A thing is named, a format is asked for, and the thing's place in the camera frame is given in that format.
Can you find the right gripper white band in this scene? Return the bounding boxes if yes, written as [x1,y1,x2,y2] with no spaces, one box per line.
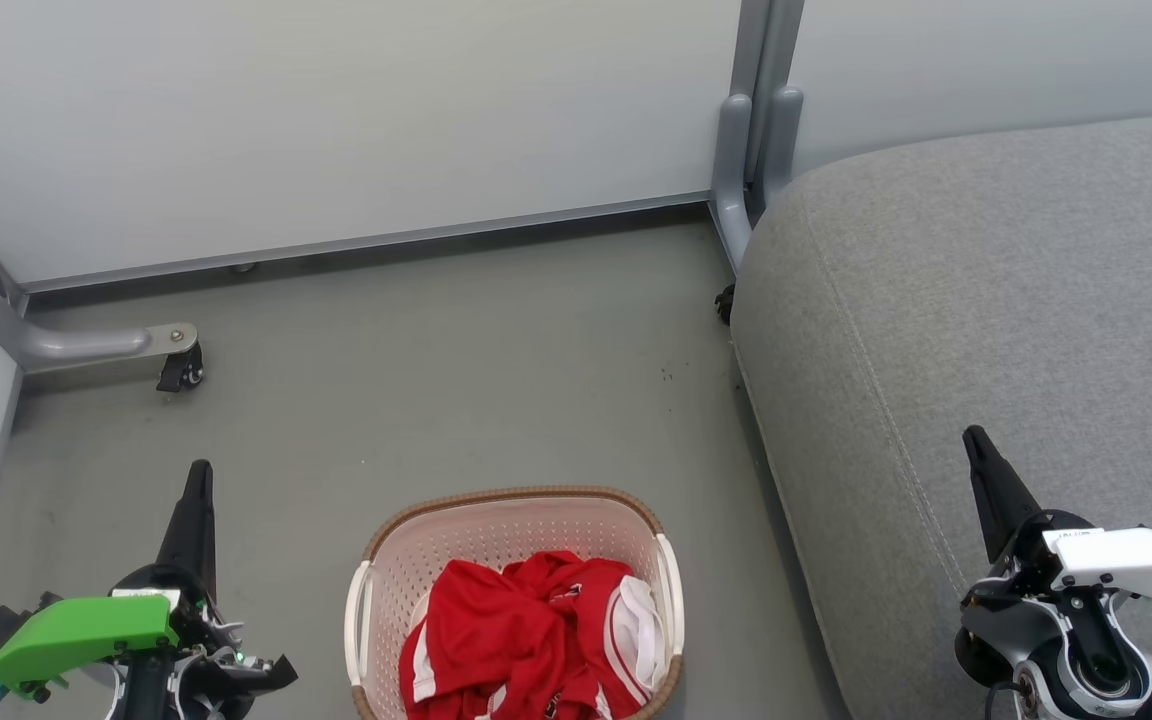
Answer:
[962,425,1152,626]

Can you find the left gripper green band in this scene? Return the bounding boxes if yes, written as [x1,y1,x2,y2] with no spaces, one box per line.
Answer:
[0,459,299,720]

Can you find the red and white jersey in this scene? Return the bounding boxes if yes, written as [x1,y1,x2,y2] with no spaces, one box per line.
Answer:
[399,550,669,720]

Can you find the grey fabric sofa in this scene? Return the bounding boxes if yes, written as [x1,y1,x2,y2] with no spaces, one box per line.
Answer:
[729,110,1152,720]

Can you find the grey tubular partition foot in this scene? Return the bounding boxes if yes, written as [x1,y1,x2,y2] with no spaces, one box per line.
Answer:
[0,198,199,377]

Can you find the white perforated laundry basket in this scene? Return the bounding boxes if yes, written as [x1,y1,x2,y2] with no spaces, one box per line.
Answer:
[344,486,685,720]

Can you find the aluminium partition base rail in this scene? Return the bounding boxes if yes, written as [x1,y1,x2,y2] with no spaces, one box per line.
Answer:
[21,192,713,297]

